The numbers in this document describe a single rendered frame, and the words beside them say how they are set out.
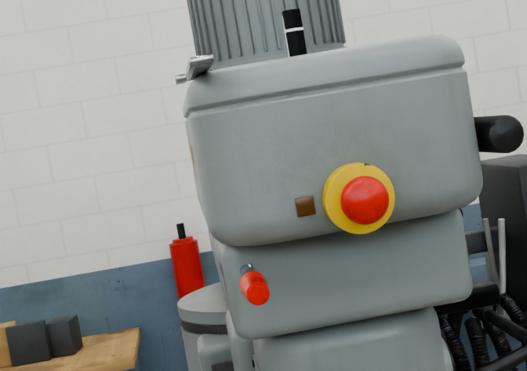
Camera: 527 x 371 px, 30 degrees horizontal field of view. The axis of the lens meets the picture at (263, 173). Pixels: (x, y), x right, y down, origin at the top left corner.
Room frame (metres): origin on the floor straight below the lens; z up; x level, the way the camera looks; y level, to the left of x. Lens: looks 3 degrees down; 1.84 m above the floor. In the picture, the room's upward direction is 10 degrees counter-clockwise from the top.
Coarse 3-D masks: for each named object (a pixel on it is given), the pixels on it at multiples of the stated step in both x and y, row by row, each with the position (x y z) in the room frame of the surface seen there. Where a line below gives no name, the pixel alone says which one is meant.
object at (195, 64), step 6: (210, 54) 0.78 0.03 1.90; (192, 60) 0.78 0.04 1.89; (198, 60) 0.78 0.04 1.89; (204, 60) 0.78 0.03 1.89; (210, 60) 0.78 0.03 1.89; (192, 66) 0.78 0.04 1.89; (198, 66) 0.79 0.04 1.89; (204, 66) 0.80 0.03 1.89; (210, 66) 0.82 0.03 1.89; (186, 72) 0.91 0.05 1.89; (192, 72) 0.86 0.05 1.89; (198, 72) 0.87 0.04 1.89; (204, 72) 0.89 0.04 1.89; (180, 78) 0.98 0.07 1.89; (186, 78) 0.97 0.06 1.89; (192, 78) 0.96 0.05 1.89
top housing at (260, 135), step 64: (256, 64) 0.85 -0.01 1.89; (320, 64) 0.85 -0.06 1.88; (384, 64) 0.85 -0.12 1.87; (448, 64) 0.86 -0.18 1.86; (192, 128) 0.88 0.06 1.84; (256, 128) 0.84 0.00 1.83; (320, 128) 0.84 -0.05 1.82; (384, 128) 0.85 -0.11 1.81; (448, 128) 0.86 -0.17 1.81; (256, 192) 0.84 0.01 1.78; (320, 192) 0.84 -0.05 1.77; (448, 192) 0.86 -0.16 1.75
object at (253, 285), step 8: (248, 264) 0.93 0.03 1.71; (240, 272) 0.92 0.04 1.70; (248, 272) 0.84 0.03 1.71; (256, 272) 0.84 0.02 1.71; (248, 280) 0.82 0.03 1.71; (256, 280) 0.80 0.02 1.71; (264, 280) 0.82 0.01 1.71; (240, 288) 0.84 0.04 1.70; (248, 288) 0.80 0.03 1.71; (256, 288) 0.79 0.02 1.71; (264, 288) 0.80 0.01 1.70; (248, 296) 0.80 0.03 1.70; (256, 296) 0.79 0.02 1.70; (264, 296) 0.79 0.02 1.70; (256, 304) 0.80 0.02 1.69
